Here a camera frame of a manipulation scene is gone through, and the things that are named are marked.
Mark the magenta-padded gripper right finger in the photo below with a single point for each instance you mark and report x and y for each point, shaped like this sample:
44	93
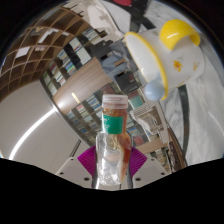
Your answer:
146	170

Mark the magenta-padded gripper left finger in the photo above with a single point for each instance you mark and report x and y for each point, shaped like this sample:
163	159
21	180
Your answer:
75	170

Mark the clear green-labelled plastic bottle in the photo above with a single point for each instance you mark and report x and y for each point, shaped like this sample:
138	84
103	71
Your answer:
111	156

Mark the straight ceiling light strip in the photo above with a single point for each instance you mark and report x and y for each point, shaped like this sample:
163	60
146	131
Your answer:
30	133

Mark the narrow bookshelf full of books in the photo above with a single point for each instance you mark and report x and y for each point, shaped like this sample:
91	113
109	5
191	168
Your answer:
63	66

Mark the wooden cubby shelf unit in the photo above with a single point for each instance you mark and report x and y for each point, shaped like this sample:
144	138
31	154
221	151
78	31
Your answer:
30	50

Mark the flat round red coaster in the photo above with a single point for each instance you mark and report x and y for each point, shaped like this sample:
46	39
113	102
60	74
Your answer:
122	2

